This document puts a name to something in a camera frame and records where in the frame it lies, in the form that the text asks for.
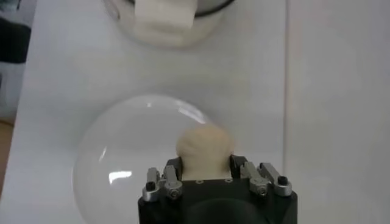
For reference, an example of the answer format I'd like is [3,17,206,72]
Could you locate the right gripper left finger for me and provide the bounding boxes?
[142,156,183,202]

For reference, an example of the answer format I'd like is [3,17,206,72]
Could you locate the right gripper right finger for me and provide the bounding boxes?
[230,155,293,197]

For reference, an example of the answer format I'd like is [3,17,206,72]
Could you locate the white steamed baozi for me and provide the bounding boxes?
[175,123,235,181]

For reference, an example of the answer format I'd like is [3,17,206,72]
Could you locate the white round plate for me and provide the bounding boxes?
[72,94,232,224]

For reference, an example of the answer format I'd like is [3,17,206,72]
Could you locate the cream electric cooker base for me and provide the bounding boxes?
[103,0,237,49]

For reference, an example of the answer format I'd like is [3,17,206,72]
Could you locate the black white robot torso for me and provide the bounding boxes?
[0,0,37,122]

